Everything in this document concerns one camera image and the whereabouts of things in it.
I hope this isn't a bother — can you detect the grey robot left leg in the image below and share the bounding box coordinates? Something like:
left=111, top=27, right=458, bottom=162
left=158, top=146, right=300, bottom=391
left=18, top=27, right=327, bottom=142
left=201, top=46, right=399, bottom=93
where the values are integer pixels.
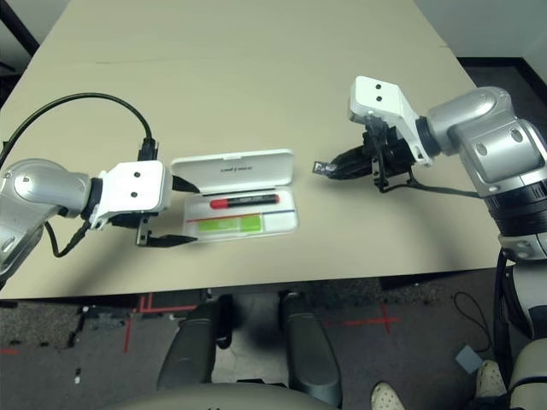
left=156, top=294, right=234, bottom=390

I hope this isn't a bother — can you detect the grey robot leg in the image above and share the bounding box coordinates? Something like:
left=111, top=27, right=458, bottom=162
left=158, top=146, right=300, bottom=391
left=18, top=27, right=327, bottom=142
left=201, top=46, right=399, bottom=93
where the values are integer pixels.
left=156, top=294, right=234, bottom=390
left=279, top=290, right=344, bottom=407

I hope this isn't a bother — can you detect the grey robot right leg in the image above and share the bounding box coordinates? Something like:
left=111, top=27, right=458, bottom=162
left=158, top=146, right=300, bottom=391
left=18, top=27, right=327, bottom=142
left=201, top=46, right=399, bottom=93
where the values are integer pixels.
left=279, top=290, right=344, bottom=407

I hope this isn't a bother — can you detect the white plastic pencil case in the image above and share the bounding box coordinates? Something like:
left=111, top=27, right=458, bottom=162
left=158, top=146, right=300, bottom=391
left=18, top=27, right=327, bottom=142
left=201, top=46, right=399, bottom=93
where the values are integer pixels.
left=170, top=148, right=300, bottom=246

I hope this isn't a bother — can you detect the red black marker pen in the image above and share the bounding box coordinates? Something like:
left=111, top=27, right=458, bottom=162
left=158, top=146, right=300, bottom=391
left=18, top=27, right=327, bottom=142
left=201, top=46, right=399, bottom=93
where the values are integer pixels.
left=209, top=193, right=280, bottom=211

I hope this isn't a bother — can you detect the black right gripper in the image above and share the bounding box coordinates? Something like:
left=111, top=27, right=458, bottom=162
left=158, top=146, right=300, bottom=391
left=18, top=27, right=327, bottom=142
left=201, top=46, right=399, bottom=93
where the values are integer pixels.
left=328, top=120, right=418, bottom=194

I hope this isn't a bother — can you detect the black framed side table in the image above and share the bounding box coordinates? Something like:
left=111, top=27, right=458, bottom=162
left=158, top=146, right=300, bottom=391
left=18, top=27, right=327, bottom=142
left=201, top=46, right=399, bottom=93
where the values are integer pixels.
left=0, top=0, right=40, bottom=57

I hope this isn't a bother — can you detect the grey robot torso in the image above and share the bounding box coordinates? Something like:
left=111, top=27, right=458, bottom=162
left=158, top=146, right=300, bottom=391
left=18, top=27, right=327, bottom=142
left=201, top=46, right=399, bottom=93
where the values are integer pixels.
left=105, top=381, right=339, bottom=410

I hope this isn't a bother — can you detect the white perforated shoe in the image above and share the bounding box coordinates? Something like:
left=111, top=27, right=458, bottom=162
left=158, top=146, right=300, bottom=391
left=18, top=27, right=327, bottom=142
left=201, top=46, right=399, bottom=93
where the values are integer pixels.
left=474, top=359, right=508, bottom=401

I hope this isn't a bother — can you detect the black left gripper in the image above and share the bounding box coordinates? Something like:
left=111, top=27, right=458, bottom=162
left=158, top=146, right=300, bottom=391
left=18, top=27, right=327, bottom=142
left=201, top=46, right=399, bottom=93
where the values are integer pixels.
left=106, top=174, right=202, bottom=249

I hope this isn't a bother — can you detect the thin black floor cable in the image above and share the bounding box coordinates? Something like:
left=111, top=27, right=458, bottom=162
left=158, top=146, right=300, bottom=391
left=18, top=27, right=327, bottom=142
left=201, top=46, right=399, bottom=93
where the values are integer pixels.
left=452, top=290, right=497, bottom=354

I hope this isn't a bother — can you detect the blue grey floor pad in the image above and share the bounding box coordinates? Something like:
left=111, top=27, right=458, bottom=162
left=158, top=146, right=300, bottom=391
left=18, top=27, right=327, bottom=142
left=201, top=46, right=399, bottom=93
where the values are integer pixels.
left=454, top=345, right=485, bottom=377

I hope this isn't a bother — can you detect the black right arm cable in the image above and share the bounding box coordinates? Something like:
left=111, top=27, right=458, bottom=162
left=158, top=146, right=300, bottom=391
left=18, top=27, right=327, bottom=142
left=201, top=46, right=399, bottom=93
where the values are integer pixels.
left=408, top=168, right=491, bottom=199

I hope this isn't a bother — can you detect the black table frame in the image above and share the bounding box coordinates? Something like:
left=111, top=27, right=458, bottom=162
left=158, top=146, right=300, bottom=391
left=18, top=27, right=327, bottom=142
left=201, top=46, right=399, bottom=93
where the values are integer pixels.
left=200, top=272, right=514, bottom=302

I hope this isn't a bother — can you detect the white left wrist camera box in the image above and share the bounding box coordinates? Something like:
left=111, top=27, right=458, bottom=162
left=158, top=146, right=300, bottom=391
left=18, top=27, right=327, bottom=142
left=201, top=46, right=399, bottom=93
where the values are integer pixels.
left=89, top=161, right=173, bottom=232

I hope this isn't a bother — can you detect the white shoe tip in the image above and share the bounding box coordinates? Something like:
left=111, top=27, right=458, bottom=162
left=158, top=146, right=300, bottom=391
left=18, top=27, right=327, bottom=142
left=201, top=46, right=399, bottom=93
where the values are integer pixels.
left=370, top=381, right=408, bottom=410

